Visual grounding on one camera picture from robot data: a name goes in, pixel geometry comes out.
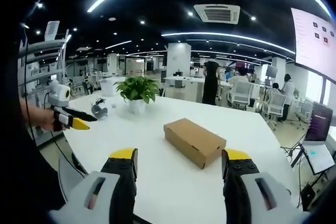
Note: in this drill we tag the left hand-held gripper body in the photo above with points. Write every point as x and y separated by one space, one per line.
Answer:
58 96

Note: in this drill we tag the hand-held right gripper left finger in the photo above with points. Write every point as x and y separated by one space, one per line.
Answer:
115 182

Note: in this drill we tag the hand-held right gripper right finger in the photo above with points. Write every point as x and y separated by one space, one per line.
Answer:
244 182

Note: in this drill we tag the brown cardboard shoe box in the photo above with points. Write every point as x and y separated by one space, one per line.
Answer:
195 141

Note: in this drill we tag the person's left hand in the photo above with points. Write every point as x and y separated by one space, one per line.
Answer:
42 117

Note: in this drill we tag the grey tape dispenser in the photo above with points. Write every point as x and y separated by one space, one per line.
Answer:
99 109

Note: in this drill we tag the white metal shelf rack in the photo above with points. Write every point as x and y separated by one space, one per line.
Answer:
44 56

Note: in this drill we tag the green potted plant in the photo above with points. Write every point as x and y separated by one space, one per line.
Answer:
137 91

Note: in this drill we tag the white tablet screen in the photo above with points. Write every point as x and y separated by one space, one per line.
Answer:
319 157

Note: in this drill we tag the white office chair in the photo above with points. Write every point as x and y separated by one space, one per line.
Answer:
275 106
240 95

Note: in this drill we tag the open laptop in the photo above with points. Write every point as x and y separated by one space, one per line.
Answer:
319 123

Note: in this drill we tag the white office desk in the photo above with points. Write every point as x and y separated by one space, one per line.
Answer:
183 83

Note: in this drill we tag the white square pillar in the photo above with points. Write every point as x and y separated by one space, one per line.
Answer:
178 60

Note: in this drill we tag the ceiling air conditioner vent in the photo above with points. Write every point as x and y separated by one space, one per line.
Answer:
217 13

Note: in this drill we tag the large wall screen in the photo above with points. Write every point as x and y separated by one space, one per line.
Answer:
313 43

